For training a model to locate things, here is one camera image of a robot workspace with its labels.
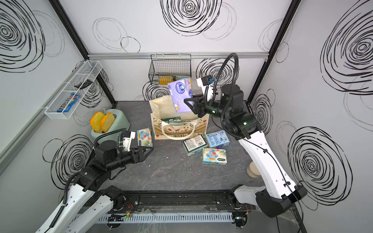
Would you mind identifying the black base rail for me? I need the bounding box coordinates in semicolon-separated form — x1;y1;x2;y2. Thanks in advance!
87;190;295;212

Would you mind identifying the floral tissue pack right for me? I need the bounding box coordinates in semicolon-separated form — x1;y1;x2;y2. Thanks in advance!
202;148;227;165

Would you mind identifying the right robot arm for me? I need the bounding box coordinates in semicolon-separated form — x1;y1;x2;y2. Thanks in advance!
184;84;307;218

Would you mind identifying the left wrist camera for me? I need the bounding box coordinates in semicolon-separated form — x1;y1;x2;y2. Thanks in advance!
119;130;135;152

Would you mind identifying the right yellow toast slice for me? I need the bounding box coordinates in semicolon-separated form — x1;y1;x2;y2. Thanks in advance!
101;113;116;133

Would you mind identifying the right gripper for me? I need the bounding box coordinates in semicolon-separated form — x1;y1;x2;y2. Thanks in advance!
185;93;230;121

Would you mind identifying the purple tissue pack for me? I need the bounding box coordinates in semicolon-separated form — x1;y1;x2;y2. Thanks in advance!
168;78;193;113

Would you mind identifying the left yellow toast slice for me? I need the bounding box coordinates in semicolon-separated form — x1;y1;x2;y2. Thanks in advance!
90;112;105;133

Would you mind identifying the black wire wall basket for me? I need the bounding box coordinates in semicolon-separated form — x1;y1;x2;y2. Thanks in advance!
148;53;192;85

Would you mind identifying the green white tissue pack under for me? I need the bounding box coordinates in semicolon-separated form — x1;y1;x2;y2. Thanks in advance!
182;135;208;156

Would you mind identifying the floral canvas tote bag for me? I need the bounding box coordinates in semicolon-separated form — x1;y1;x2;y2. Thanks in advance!
149;96;209;140

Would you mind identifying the black remote on shelf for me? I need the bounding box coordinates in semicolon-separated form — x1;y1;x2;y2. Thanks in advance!
74;80;93;90

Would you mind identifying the green tissue pack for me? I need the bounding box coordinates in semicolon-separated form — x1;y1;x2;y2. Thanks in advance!
161;116;182;124

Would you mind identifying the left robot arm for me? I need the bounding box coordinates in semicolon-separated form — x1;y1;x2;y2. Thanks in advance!
37;140;154;233

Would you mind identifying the mint green toaster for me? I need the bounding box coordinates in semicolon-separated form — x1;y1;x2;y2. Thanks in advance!
98;109;130;143

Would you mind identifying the blue candy packet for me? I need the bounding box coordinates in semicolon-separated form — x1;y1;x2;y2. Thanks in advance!
57;93;80;113

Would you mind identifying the floral tissue pack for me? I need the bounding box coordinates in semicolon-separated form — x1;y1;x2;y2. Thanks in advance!
202;148;227;165
137;128;153;147

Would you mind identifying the blue labelled tissue pack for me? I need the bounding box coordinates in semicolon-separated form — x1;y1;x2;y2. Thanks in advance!
206;130;230;149

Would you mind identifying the white wire wall shelf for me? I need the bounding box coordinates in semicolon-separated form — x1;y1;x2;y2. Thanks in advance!
44;60;103;120

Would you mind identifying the grey slotted cable duct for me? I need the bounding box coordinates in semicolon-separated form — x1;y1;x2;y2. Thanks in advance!
96;212;234;224

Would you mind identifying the floral tissue pack left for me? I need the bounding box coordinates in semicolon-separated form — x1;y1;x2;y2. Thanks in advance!
137;128;153;147

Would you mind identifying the beige round disc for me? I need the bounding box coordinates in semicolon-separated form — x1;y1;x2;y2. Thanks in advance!
246;162;261;178

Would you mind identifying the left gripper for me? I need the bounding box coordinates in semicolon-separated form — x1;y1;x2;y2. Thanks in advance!
107;146;154;172

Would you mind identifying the yellow toast slice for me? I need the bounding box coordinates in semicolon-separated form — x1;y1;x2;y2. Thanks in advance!
90;112;105;133
101;113;116;133

